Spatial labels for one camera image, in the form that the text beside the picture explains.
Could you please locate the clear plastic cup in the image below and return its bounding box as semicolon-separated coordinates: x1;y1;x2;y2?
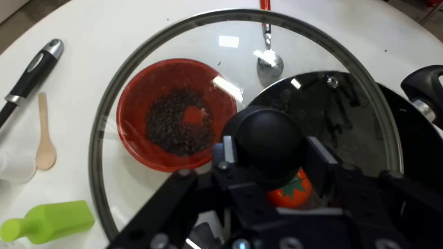
0;143;38;185

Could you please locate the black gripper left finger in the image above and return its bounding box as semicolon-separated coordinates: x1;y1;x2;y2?
108;134;260;249

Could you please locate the black ladle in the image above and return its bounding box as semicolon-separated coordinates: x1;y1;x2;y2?
0;37;65;130

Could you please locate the red toy tomato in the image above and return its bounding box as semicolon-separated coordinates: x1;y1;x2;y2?
264;167;315;209

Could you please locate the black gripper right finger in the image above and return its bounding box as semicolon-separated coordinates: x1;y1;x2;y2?
303;135;443;249

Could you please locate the orange bowl with beans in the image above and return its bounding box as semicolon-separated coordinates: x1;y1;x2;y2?
115;56;239;174

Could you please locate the coffee bean pile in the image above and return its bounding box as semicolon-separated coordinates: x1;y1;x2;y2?
145;88;214;157

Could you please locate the green plastic bottle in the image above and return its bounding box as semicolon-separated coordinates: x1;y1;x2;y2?
0;199;97;246

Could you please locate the black cooking pot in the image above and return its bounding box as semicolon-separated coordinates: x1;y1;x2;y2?
246;63;443;218

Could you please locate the glass lid black knob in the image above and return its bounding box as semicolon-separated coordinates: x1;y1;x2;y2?
87;7;405;243

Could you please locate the metal spoon orange handle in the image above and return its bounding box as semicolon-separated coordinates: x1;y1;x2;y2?
252;0;285;88

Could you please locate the small wooden spoon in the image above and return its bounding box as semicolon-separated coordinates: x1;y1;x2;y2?
34;91;58;171

